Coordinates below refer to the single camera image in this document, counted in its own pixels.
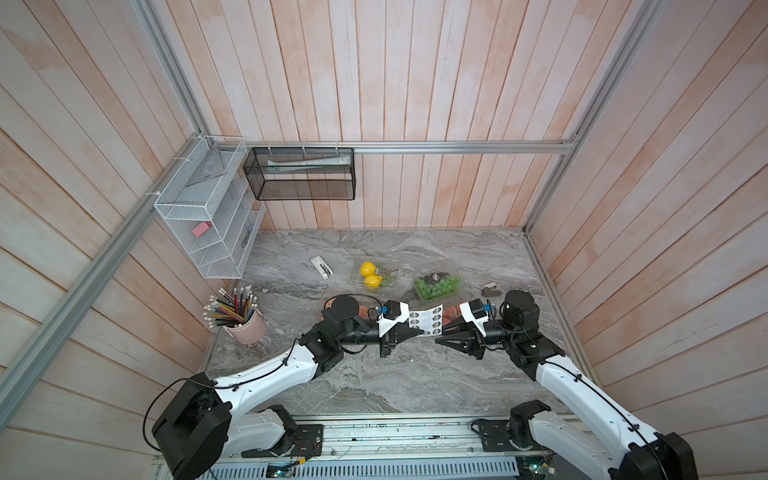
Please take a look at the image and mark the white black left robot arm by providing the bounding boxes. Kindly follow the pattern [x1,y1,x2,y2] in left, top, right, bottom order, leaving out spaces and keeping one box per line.
[142,294,423,479]

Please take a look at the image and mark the white wire mesh shelf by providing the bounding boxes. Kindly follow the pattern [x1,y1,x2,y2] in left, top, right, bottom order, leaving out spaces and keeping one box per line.
[154,135,266,279]

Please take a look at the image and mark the colored pencils bundle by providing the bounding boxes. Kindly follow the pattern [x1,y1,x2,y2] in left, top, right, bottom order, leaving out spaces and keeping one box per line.
[203,286,258,328]

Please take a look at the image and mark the black wire mesh basket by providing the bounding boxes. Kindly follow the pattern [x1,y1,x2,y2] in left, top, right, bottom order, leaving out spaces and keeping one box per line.
[243,146,357,201]

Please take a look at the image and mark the clear box of grapes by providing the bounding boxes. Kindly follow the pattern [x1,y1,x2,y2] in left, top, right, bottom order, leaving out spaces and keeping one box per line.
[412,272,462,302]

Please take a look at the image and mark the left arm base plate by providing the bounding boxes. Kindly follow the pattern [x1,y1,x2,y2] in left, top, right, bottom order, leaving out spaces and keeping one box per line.
[241,423,324,459]

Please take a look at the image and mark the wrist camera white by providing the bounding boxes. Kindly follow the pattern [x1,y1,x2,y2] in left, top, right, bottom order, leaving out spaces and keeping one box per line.
[378,300,410,337]
[459,299,490,337]

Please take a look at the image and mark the clear box of red apples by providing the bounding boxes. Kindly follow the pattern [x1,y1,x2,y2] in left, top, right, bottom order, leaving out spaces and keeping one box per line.
[442,306,461,329]

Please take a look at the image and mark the pink eraser block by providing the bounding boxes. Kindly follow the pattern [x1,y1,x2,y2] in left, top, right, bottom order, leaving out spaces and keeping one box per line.
[191,221,212,238]

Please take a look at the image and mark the small grey tape dispenser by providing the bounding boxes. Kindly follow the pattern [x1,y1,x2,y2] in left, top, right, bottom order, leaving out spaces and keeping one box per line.
[481,282,502,298]

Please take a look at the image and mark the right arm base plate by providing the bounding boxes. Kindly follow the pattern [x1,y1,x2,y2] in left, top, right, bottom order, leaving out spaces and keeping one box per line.
[470,418,554,454]

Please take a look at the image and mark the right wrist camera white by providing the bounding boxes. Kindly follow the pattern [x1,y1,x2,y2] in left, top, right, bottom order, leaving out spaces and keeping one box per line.
[459,299,490,337]

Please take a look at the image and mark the aluminium front rail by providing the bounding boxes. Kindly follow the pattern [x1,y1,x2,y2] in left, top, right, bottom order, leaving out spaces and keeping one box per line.
[187,406,551,472]

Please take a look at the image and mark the paper in black basket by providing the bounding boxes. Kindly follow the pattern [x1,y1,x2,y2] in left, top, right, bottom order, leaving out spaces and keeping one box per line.
[265,155,353,174]

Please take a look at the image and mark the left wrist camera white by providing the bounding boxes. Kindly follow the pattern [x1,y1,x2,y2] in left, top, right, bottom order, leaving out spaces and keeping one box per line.
[378,300,410,337]

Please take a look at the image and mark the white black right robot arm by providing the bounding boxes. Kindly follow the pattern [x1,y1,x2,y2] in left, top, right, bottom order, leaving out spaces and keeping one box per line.
[435,290,698,479]

